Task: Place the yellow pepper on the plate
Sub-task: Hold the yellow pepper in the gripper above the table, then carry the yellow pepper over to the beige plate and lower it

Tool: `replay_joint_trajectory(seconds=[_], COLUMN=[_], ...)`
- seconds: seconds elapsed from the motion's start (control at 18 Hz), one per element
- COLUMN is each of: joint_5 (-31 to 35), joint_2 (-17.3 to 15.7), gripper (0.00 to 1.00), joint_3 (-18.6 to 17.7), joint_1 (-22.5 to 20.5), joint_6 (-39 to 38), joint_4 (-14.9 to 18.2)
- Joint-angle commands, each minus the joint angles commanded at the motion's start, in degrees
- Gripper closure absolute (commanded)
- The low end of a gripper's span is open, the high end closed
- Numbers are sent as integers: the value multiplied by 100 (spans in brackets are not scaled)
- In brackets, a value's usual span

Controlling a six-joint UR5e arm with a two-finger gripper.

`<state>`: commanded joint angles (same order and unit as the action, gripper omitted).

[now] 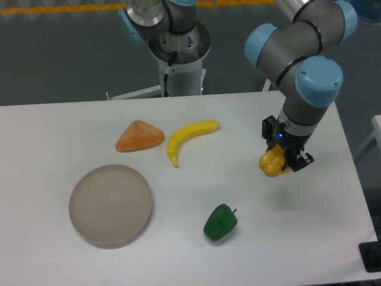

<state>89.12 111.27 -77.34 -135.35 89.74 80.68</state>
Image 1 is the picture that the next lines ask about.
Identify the beige round plate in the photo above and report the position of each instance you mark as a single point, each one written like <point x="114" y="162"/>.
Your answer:
<point x="111" y="205"/>

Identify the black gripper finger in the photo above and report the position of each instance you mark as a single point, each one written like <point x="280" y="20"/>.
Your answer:
<point x="301" y="161"/>
<point x="269" y="128"/>

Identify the orange triangular sandwich toy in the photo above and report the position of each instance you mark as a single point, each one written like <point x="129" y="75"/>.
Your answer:
<point x="139" y="135"/>

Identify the green bell pepper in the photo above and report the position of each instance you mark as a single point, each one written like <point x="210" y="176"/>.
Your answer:
<point x="221" y="222"/>

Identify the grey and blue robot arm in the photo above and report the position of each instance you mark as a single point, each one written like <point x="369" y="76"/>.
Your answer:
<point x="290" y="59"/>

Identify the yellow banana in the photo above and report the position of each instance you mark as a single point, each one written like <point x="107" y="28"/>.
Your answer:
<point x="186" y="133"/>

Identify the black box at table edge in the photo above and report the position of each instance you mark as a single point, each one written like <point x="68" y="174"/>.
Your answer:
<point x="370" y="255"/>

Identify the yellow bell pepper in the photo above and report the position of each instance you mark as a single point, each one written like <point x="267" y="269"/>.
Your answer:
<point x="272" y="161"/>

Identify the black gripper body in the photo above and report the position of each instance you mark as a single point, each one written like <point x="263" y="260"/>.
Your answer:
<point x="291" y="144"/>

